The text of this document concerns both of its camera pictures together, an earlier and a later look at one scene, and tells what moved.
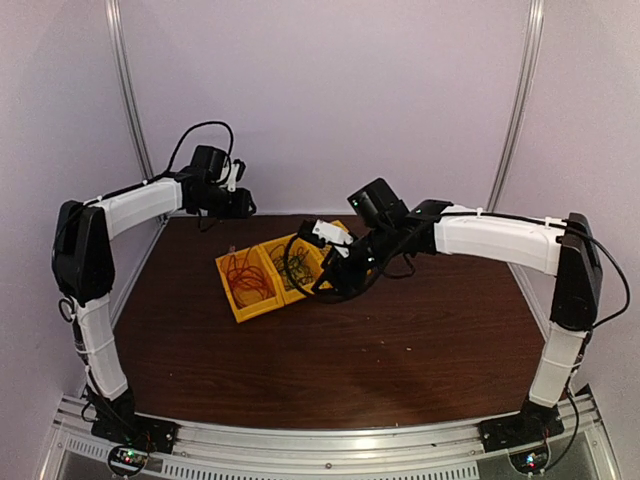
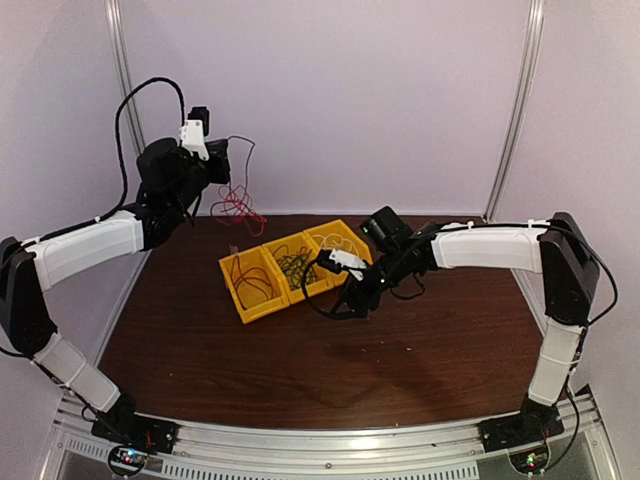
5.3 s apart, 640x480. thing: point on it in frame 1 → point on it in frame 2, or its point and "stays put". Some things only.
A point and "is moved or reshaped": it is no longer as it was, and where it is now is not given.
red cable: x=248 y=284 is moved or reshaped
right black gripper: x=335 y=270 → x=351 y=293
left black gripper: x=240 y=208 → x=219 y=151
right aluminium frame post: x=530 y=56 stays put
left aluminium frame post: x=114 y=12 stays put
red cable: x=247 y=284 is moved or reshaped
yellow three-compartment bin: x=271 y=274 stays put
